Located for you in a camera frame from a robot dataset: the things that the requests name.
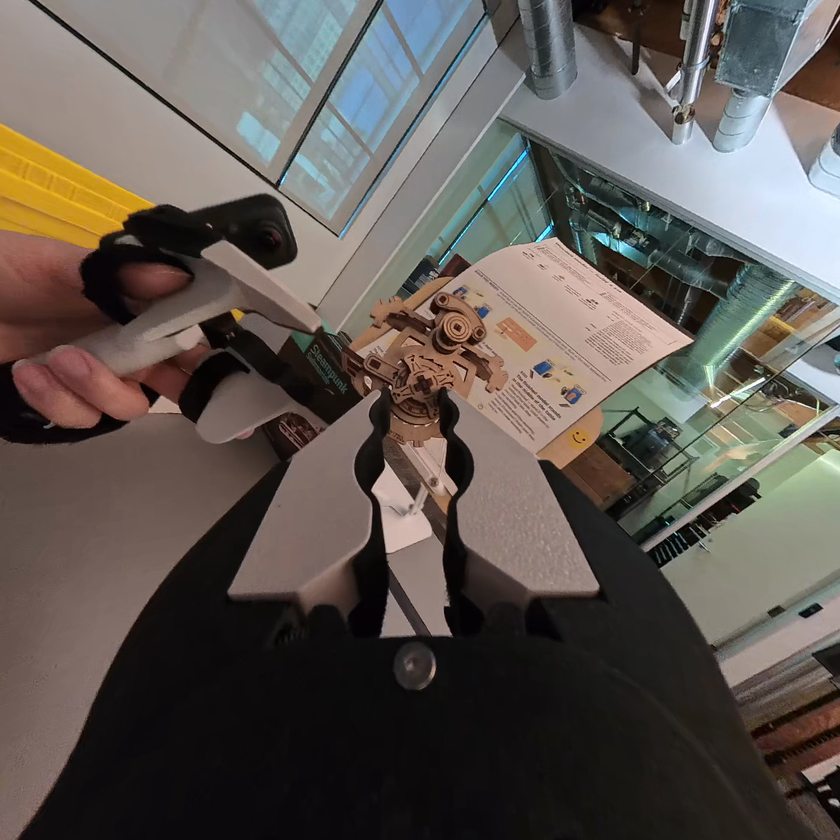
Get wooden gear model assembly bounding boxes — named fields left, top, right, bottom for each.
left=340, top=292, right=509, bottom=447

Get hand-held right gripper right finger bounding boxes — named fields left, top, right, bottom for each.
left=440, top=387, right=601, bottom=634

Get black model kit box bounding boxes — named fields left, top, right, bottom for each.
left=259, top=328, right=371, bottom=460

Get brown cardboard box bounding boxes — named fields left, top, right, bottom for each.
left=564, top=443, right=637, bottom=513

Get silver air ducts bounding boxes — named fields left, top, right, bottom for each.
left=515, top=0, right=840, bottom=382

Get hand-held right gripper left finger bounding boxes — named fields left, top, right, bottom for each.
left=225, top=388, right=391, bottom=636

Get white document stand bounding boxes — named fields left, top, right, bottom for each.
left=371, top=433, right=460, bottom=555

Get stacked yellow plastic bins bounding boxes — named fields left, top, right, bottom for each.
left=0, top=123, right=158, bottom=252

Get person's left hand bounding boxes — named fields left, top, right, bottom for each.
left=0, top=230, right=217, bottom=427

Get frosted glass window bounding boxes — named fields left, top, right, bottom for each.
left=161, top=0, right=490, bottom=237

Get printed instruction sheet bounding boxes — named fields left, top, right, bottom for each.
left=357, top=239, right=695, bottom=455

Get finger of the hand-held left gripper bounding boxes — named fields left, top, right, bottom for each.
left=197, top=239, right=324, bottom=332

